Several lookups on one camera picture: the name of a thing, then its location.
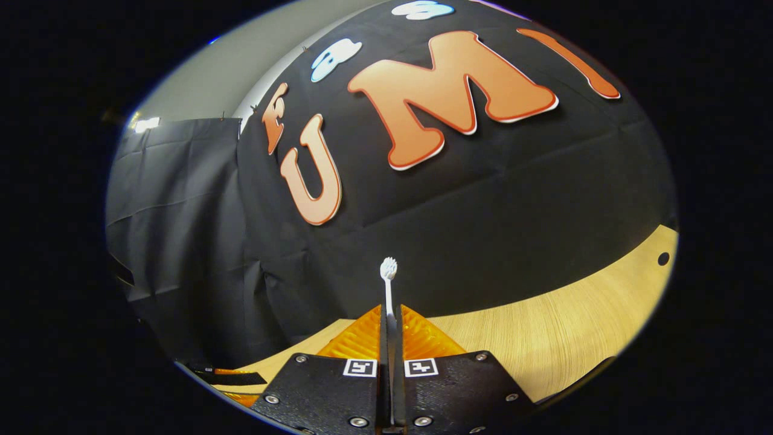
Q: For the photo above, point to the white toothbrush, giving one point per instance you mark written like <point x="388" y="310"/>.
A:
<point x="388" y="269"/>

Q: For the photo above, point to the wooden desktop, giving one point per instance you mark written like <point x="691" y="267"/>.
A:
<point x="543" y="338"/>

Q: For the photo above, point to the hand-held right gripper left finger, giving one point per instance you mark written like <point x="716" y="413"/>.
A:
<point x="383" y="347"/>

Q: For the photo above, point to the dark grey side cloth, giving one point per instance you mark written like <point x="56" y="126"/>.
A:
<point x="175" y="229"/>

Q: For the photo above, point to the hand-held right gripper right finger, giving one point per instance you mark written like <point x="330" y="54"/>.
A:
<point x="400" y="347"/>

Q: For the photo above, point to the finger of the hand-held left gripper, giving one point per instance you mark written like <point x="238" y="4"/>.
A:
<point x="229" y="377"/>
<point x="241" y="399"/>

